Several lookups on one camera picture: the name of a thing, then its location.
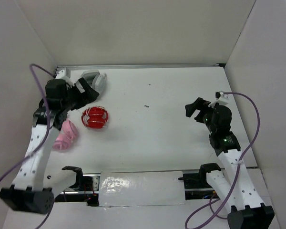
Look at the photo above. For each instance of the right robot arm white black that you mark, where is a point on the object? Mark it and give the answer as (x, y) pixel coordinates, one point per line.
(232, 184)

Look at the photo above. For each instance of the aluminium frame rail back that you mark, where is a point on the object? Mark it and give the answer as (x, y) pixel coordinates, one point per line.
(136, 66)

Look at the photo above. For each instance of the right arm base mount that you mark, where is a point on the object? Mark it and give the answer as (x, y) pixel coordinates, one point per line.
(195, 184)

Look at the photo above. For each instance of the white grey headphones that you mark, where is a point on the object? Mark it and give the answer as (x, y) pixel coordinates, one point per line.
(95, 80)

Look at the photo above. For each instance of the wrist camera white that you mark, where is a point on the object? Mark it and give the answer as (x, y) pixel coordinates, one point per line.
(65, 75)
(220, 98)

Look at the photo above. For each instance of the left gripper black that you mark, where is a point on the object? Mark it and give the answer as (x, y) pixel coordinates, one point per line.
(83, 91)

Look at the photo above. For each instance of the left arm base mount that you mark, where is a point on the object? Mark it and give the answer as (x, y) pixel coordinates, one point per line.
(84, 189)

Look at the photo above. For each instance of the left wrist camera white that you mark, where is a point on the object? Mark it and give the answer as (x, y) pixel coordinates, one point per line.
(65, 75)

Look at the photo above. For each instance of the red wrapped headphones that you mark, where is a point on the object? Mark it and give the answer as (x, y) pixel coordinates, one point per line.
(95, 117)

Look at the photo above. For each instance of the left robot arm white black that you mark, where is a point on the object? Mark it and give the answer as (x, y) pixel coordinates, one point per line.
(33, 190)

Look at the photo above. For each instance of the white taped cover sheet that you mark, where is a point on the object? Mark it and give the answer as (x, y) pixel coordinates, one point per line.
(141, 189)

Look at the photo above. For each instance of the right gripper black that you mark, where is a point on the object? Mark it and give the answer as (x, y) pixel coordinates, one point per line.
(201, 110)

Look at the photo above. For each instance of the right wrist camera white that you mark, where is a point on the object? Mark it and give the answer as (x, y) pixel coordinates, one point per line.
(220, 98)

